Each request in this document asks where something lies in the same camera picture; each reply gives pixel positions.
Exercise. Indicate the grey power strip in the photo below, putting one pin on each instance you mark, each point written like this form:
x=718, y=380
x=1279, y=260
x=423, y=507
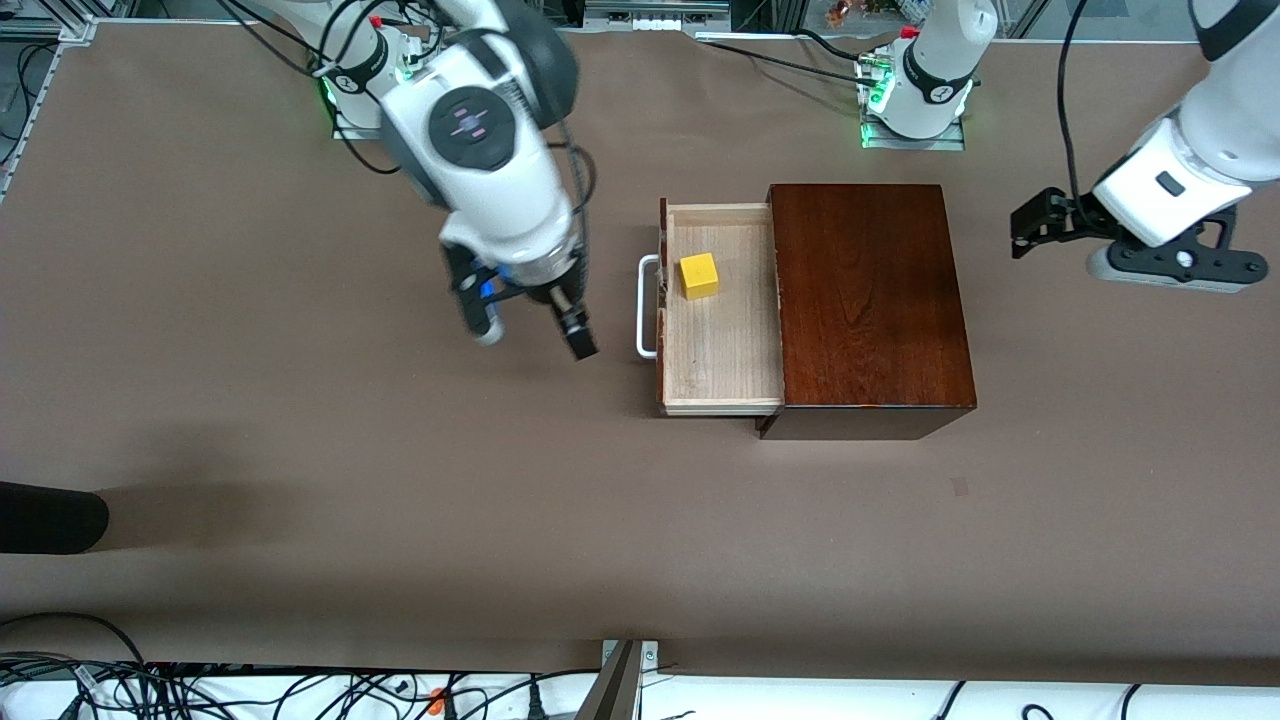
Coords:
x=650, y=20

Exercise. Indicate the black power plug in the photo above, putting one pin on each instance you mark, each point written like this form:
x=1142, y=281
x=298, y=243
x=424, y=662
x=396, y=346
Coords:
x=535, y=705

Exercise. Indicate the small brown tape patch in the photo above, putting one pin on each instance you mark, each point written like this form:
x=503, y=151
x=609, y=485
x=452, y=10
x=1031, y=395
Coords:
x=960, y=487

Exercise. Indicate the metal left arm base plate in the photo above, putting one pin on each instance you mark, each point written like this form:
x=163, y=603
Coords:
x=930, y=145

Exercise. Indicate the yellow cube block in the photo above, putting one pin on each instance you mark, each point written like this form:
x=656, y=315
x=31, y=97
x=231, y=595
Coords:
x=699, y=278

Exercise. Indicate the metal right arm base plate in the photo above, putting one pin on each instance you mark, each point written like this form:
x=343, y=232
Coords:
x=345, y=128

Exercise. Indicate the aluminium profile post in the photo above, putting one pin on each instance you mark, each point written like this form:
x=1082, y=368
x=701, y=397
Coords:
x=615, y=690

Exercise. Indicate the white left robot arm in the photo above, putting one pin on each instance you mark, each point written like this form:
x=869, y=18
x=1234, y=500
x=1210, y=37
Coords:
x=940, y=70

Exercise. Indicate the black rounded cylinder object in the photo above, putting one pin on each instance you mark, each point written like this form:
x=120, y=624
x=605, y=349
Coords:
x=50, y=518

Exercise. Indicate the aluminium frame rail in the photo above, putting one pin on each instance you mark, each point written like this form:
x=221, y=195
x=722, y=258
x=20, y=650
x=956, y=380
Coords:
x=30, y=110

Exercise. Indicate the dark brown wooden cabinet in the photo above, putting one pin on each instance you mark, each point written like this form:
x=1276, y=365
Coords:
x=870, y=300

